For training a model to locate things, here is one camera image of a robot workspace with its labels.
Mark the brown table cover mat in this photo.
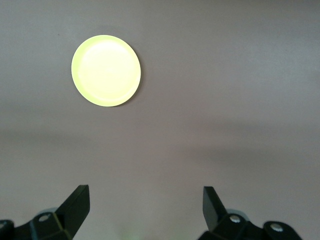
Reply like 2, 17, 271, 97
0, 0, 320, 240

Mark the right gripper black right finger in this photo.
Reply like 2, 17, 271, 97
197, 185, 305, 240

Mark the yellow round plate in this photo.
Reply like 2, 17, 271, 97
71, 34, 143, 108

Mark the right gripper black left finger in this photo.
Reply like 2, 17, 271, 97
0, 184, 90, 240

